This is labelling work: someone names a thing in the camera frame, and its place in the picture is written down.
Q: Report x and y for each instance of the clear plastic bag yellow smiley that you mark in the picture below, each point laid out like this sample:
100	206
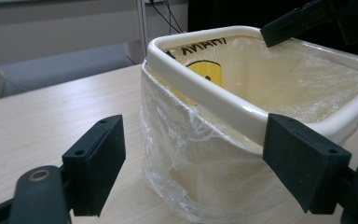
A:
183	146

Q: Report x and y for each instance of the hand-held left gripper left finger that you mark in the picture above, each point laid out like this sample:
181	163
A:
98	161

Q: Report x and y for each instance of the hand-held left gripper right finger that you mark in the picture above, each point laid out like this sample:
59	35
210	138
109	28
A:
307	161

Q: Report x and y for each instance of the black curtain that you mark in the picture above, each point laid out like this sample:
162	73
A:
230	15

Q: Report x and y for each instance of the cream plastic bin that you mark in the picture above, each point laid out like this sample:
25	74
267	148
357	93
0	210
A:
217	99

